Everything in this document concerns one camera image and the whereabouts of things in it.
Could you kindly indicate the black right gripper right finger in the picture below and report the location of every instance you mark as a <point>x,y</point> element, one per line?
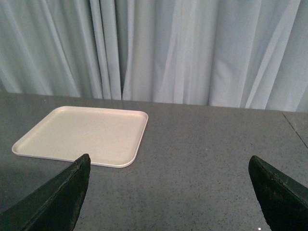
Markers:
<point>283,200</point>

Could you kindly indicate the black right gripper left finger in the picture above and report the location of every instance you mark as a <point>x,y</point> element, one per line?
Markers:
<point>54,206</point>

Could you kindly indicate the pale grey curtain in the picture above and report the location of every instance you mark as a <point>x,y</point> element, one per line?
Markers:
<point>233,53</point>

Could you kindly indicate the beige rectangular tray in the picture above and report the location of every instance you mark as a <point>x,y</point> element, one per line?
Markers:
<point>111,137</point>

